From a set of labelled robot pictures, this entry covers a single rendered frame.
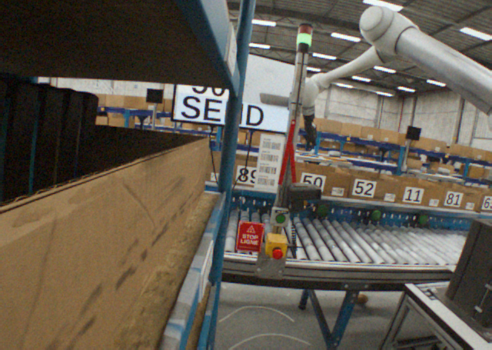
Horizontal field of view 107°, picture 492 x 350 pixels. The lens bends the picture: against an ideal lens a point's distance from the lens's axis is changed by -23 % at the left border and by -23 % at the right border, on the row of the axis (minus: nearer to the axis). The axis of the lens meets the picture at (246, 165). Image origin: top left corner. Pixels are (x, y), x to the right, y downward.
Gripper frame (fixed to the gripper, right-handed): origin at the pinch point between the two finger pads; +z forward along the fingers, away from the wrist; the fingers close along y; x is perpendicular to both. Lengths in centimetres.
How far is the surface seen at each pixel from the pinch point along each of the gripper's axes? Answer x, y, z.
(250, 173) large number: -45.7, 4.5, 3.7
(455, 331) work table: -9, 119, 2
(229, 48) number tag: -53, 99, -84
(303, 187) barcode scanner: -35, 63, -29
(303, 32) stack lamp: -15, 37, -73
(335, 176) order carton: 5.1, 20.1, 19.2
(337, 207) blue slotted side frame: 0.0, 31.1, 35.5
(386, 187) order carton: 38, 33, 35
